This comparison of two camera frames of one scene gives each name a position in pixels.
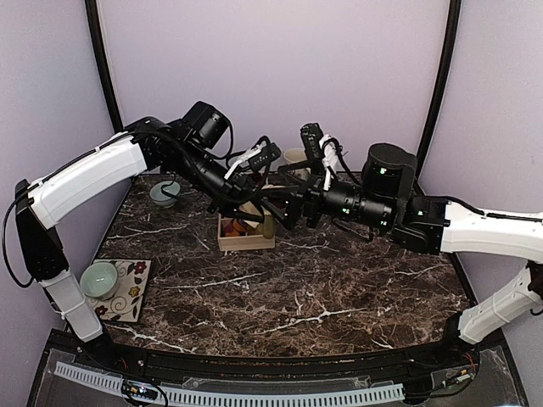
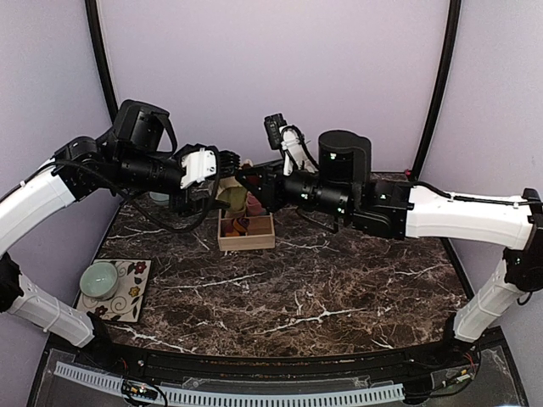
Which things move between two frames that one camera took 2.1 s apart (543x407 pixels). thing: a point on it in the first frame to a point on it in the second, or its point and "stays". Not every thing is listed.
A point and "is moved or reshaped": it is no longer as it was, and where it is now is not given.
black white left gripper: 242,186 to 187,206
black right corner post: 454,21 stays
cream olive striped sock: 267,226 is moved or reshaped
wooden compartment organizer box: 240,242 stays
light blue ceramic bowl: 162,198 stays
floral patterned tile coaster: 125,304 stays
